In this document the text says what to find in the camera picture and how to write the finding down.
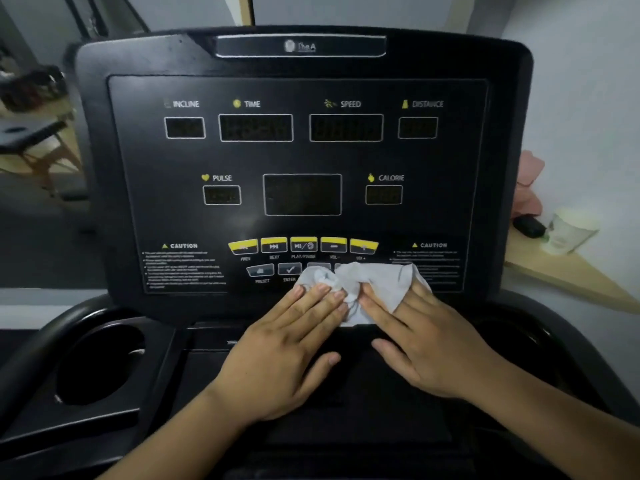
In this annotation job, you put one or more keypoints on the person's left hand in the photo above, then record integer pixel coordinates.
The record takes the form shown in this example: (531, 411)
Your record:
(270, 364)

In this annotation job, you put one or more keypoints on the person's right hand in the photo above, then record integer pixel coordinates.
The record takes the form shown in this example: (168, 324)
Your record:
(440, 349)

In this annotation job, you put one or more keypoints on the white wet wipe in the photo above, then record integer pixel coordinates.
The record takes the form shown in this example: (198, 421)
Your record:
(380, 279)

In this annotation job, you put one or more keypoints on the pink wipes packet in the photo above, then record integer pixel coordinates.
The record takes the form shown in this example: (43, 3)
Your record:
(530, 169)

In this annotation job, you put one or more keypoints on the black treadmill console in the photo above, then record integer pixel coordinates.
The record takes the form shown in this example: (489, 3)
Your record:
(100, 364)
(150, 194)

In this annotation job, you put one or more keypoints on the light wooden corner shelf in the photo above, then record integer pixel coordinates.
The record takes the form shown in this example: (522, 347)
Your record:
(565, 279)

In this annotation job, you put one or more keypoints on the small black case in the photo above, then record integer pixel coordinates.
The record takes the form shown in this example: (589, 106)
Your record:
(529, 226)

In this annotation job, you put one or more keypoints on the white paper cup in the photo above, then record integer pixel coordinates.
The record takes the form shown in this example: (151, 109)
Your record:
(567, 234)

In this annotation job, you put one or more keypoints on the black massage table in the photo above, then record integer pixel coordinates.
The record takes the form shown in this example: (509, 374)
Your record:
(25, 132)

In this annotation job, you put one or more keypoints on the low black storage rack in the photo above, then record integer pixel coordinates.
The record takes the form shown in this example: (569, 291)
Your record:
(30, 92)

